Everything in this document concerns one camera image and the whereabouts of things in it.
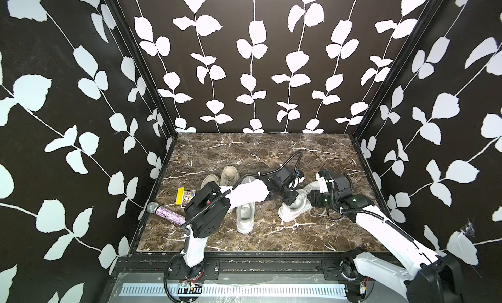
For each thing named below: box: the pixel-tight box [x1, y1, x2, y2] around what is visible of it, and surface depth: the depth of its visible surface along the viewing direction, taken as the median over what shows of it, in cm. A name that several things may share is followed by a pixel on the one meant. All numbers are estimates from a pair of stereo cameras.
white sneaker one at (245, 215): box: [235, 201, 256, 235], surface depth 83 cm
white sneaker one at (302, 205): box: [278, 180, 321, 223], surface depth 85 cm
